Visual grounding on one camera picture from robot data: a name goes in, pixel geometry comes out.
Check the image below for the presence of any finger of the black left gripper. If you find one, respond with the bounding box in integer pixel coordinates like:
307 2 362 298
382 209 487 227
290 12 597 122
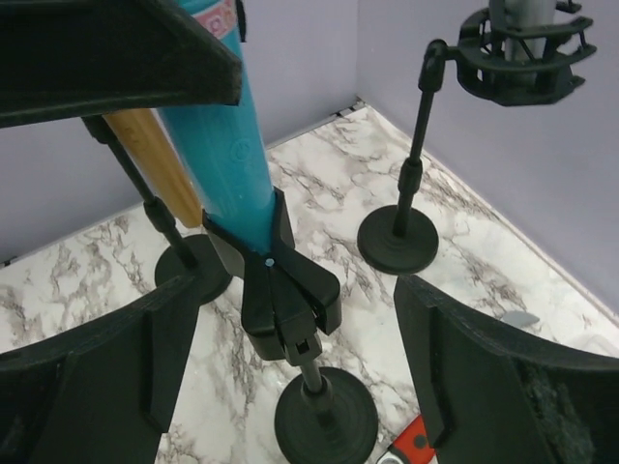
1 1 242 128

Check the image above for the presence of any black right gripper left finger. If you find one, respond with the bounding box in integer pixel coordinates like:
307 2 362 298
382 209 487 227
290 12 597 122
1 276 200 463

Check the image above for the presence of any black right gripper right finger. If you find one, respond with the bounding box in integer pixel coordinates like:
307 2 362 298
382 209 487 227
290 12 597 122
394 275 618 463

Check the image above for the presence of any gold microphone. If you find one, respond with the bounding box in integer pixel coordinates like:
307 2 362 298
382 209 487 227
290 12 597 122
103 108 202 228

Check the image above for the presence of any blue microphone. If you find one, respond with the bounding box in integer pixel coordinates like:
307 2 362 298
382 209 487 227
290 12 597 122
159 0 277 256

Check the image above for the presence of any black clip desk stand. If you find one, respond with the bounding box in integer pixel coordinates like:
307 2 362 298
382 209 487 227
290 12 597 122
203 190 378 463

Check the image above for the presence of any grey microphone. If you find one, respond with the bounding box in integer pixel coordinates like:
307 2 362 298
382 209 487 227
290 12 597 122
487 1 556 76

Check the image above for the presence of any red handled adjustable wrench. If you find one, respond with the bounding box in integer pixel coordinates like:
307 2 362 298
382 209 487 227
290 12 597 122
378 415 435 464

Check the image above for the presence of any tall black shock-mount stand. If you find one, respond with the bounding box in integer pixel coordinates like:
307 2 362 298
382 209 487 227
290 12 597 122
356 0 599 277

